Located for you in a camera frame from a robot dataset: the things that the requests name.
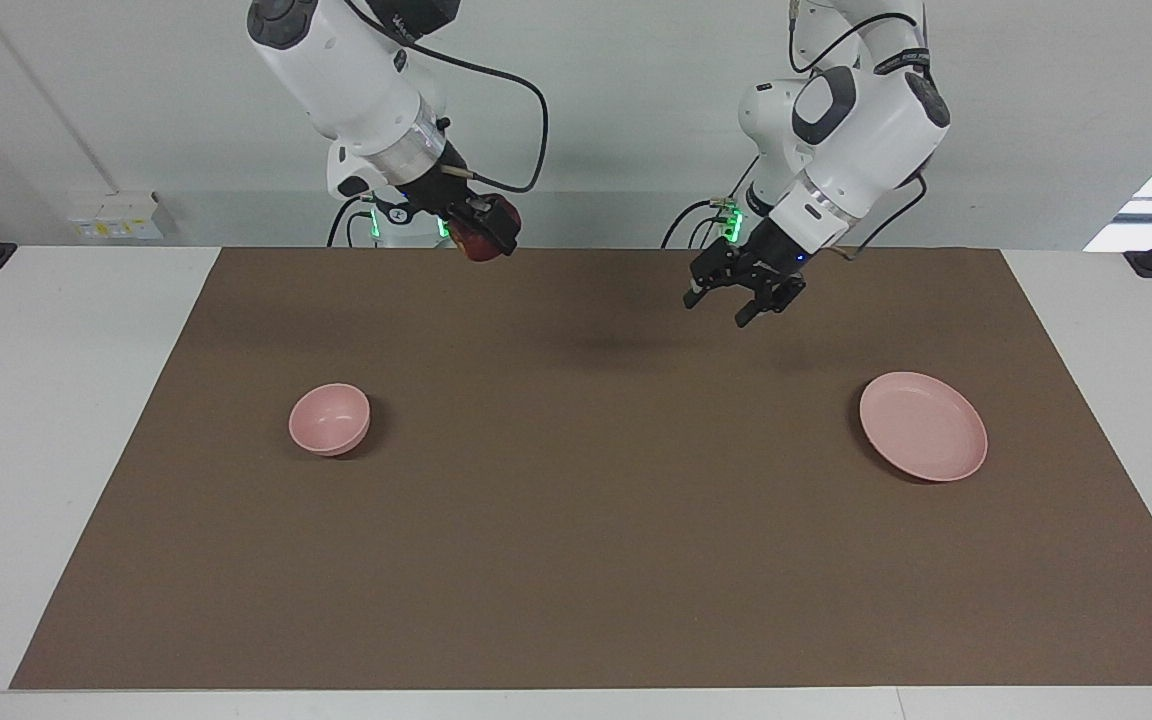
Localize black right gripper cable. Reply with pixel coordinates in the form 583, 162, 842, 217
341, 0, 550, 196

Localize white wall outlet box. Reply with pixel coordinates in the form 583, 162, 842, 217
69, 192, 177, 241

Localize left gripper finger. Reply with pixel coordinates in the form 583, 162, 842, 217
683, 240, 753, 310
733, 268, 808, 330

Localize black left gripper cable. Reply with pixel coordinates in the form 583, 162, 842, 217
788, 0, 930, 261

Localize brown table mat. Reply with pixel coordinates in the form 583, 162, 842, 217
9, 247, 1152, 691

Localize dark red apple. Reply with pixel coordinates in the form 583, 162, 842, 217
450, 193, 524, 265

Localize black right base cables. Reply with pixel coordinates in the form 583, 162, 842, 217
326, 194, 382, 249

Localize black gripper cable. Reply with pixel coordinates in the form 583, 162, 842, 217
788, 0, 930, 261
341, 0, 550, 196

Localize pink bowl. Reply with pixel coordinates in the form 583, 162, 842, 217
288, 383, 373, 458

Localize white wall cable duct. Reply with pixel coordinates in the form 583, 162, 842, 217
0, 0, 123, 196

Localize pink plate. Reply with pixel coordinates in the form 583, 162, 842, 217
858, 371, 989, 483

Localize black base cables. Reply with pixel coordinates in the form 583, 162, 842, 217
661, 150, 762, 249
326, 194, 382, 249

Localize black left base cables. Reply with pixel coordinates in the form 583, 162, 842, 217
661, 150, 762, 249

